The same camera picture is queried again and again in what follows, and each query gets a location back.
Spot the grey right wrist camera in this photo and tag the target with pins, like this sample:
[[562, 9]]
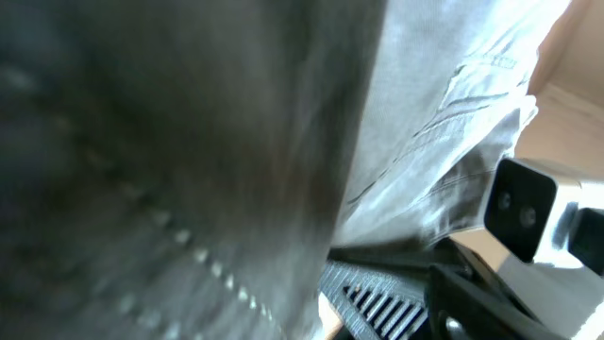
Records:
[[518, 207]]

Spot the grey cotton shorts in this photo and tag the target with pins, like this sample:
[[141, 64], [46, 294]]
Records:
[[179, 169]]

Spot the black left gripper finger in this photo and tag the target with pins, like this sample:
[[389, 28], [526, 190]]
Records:
[[376, 304]]

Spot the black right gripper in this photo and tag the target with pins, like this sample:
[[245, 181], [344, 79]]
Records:
[[465, 297]]

